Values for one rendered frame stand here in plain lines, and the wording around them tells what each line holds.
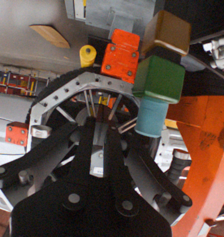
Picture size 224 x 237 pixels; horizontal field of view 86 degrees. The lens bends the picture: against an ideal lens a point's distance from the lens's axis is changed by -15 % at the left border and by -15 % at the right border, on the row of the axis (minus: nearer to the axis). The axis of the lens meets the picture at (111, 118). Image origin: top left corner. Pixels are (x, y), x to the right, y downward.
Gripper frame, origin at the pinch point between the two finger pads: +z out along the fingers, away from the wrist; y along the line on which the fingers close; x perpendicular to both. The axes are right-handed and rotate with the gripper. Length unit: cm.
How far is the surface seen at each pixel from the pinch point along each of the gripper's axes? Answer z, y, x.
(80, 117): 72, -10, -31
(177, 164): 7.7, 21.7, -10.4
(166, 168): 64, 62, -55
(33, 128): 5.3, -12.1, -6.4
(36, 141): 4.9, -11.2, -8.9
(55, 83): 37.5, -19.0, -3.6
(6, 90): 416, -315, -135
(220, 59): 0.8, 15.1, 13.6
